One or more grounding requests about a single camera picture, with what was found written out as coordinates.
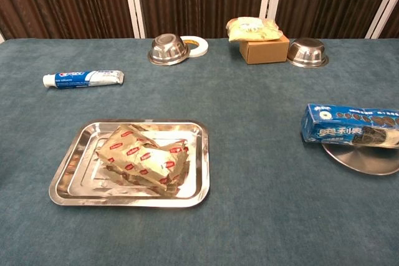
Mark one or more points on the gold red snack packet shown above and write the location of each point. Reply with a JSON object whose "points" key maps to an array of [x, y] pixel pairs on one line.
{"points": [[146, 157]]}

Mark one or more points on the blue Oreo cookie box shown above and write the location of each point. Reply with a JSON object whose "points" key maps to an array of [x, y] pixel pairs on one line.
{"points": [[330, 122]]}

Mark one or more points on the blue table cloth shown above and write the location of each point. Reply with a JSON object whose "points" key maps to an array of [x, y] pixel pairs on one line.
{"points": [[249, 122]]}

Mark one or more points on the white tape roll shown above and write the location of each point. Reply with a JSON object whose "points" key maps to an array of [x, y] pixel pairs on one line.
{"points": [[199, 49]]}

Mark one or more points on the upturned steel bowl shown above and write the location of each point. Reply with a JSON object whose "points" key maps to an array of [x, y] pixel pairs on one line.
{"points": [[307, 52], [168, 49]]}

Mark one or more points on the small brown cardboard box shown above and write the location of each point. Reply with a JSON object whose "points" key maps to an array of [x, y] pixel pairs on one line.
{"points": [[265, 51]]}

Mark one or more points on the pale yellow snack bag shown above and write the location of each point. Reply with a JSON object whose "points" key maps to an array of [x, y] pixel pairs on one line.
{"points": [[252, 30]]}

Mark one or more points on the blue white toothpaste tube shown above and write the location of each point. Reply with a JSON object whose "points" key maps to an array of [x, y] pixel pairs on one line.
{"points": [[78, 78]]}

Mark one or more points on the rectangular steel tray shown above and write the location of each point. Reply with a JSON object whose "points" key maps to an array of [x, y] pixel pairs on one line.
{"points": [[78, 185]]}

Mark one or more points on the round steel plate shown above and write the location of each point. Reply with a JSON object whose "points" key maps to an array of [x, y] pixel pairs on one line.
{"points": [[364, 161]]}

